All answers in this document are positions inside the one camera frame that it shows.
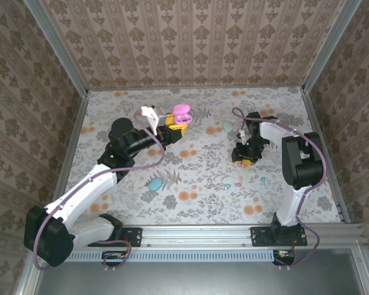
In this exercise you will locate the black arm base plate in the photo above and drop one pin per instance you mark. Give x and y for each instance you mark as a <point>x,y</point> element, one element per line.
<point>135,236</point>
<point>258,238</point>

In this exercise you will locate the black wiring connector box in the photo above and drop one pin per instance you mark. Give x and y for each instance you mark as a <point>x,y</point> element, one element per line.
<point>113,259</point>
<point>284,259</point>

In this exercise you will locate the thin aluminium wall rail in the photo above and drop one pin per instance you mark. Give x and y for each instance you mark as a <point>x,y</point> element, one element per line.
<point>196,88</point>

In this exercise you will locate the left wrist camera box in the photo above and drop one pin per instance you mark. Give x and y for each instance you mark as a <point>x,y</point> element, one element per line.
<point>152,118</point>

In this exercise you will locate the pink earbud charging case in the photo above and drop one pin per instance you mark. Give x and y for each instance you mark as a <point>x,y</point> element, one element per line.
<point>182,111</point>

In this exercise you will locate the blue earbud charging case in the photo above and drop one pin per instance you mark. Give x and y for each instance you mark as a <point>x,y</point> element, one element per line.
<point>155,184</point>

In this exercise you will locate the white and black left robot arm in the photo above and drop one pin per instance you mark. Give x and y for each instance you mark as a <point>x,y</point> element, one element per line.
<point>80,196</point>

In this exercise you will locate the aluminium corner post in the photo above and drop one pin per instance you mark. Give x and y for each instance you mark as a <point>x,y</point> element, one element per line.
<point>58,52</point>
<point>329,49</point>

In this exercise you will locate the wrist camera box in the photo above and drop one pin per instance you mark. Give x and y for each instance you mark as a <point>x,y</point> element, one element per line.
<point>152,118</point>
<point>243,136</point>

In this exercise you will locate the aluminium side rail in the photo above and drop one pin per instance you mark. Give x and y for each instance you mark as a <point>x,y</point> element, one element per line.
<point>318,123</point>
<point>77,129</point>

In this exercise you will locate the grey metal panel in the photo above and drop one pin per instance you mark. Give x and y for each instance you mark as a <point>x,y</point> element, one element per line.
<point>203,279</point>

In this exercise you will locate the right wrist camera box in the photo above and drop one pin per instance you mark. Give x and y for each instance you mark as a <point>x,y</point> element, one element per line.
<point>243,136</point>

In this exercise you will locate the wide aluminium mounting beam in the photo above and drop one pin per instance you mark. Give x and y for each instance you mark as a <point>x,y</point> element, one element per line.
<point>196,236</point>

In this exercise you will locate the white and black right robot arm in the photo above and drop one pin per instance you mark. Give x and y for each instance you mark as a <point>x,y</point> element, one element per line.
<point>290,209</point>

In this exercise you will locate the mint green earbud charging case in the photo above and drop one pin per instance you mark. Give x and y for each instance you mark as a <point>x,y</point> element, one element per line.
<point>227,126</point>

